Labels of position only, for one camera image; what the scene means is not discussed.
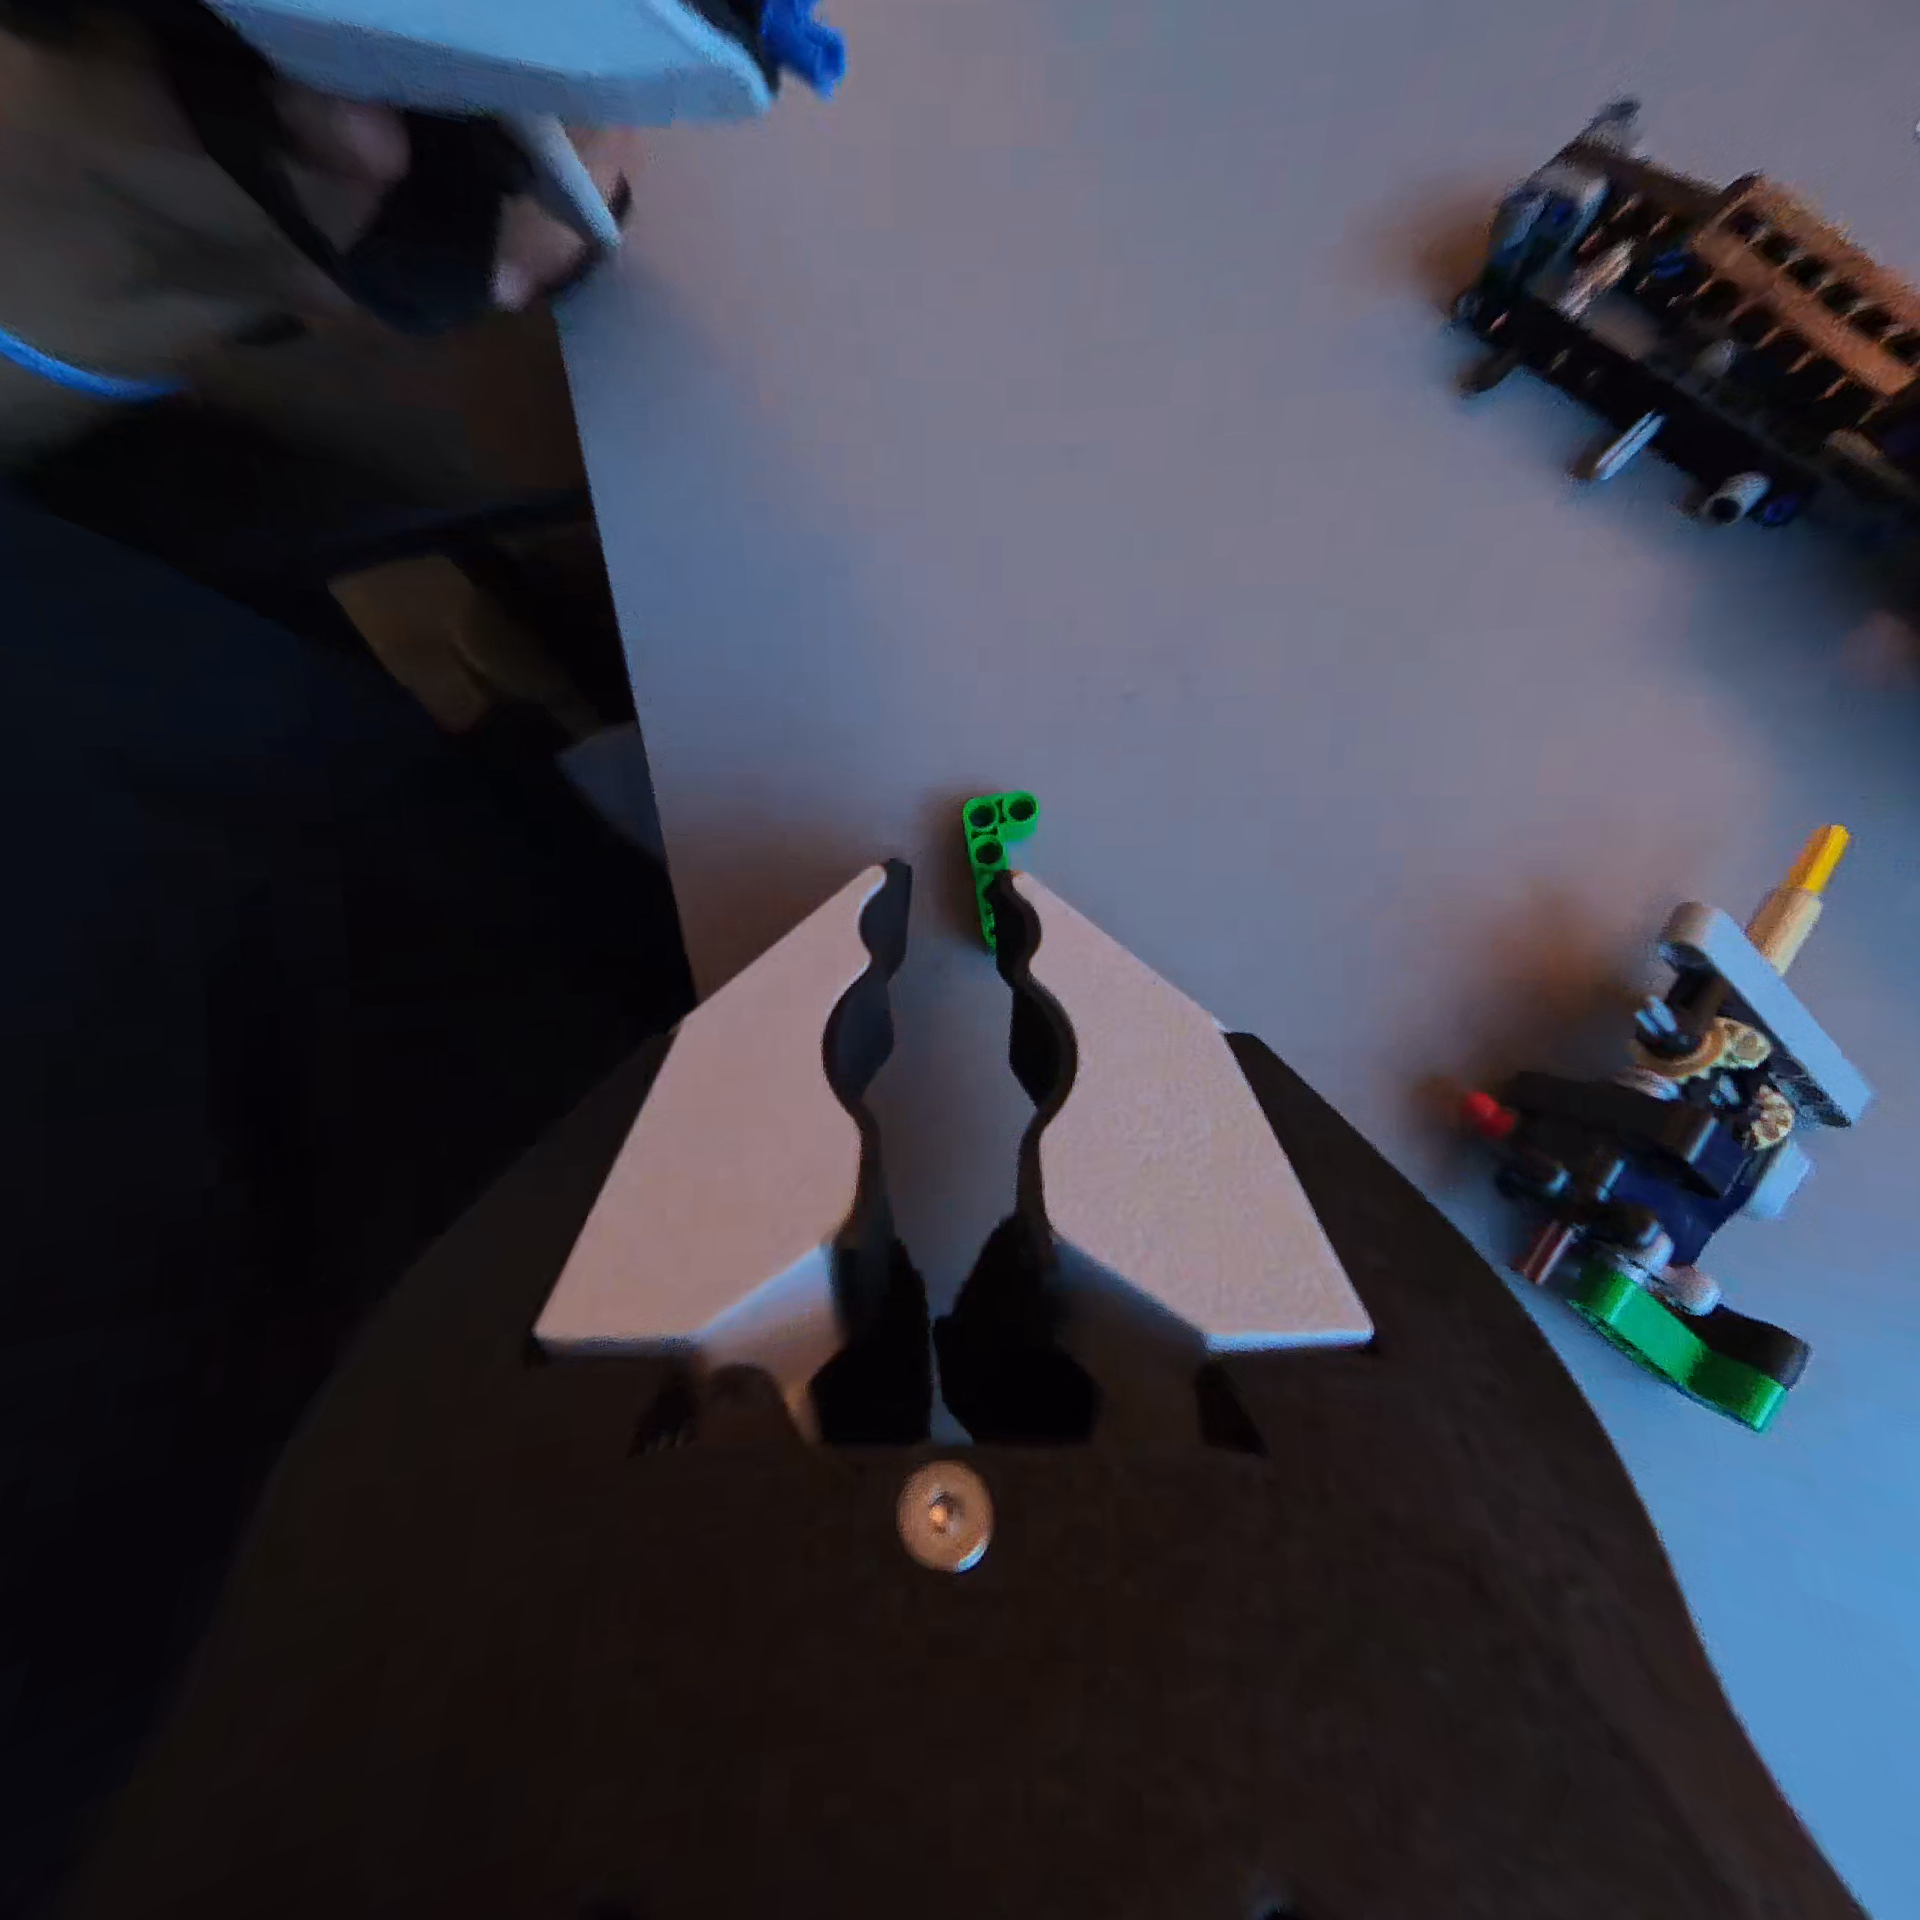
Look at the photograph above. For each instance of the lego gear subassembly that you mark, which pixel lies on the lego gear subassembly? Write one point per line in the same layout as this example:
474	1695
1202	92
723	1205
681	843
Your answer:
1680	1139

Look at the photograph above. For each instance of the green lego angle beam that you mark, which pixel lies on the green lego angle beam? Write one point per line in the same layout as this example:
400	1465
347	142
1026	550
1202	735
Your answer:
992	852

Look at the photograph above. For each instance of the person's left hand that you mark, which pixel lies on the person's left hand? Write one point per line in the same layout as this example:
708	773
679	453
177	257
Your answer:
152	209

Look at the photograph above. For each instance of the light blue wristband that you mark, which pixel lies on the light blue wristband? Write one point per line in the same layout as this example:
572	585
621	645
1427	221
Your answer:
76	370

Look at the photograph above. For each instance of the person's left forearm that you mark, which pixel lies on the person's left forearm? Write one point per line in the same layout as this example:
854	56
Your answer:
62	428

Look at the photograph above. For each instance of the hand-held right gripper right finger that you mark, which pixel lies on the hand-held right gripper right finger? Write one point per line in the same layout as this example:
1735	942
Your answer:
1185	1183

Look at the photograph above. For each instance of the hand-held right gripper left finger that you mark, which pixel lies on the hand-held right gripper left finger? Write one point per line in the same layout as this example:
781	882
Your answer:
719	1183

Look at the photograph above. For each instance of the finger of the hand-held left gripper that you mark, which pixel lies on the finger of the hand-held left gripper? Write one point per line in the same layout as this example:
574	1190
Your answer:
497	60

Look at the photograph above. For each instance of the white black lego truck model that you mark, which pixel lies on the white black lego truck model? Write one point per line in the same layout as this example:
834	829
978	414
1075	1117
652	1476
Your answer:
1722	329

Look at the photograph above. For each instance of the blue lego pin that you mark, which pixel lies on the blue lego pin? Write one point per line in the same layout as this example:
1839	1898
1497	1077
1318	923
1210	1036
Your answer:
798	43

